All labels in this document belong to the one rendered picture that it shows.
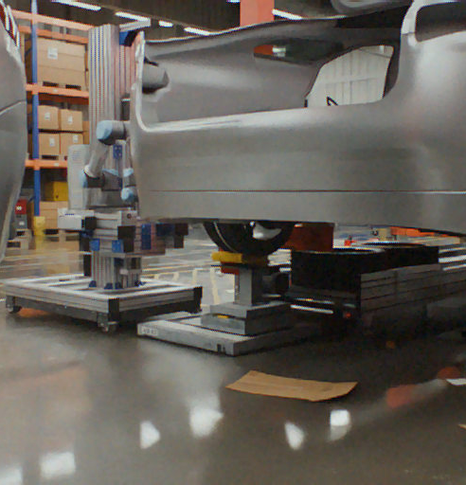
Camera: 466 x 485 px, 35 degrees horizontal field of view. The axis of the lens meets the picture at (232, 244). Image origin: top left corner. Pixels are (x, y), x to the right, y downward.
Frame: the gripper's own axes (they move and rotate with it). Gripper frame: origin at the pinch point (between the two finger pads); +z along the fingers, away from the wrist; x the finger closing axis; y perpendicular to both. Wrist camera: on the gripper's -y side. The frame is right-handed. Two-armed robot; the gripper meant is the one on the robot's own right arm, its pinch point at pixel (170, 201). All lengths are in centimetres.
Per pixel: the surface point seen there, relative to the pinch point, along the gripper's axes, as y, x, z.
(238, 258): -43, -36, 13
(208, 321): -76, -11, 6
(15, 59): -38, -203, -231
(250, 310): -74, -39, 13
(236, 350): -96, -41, -7
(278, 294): -65, -25, 58
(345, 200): -50, -174, -81
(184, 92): 38, -68, -44
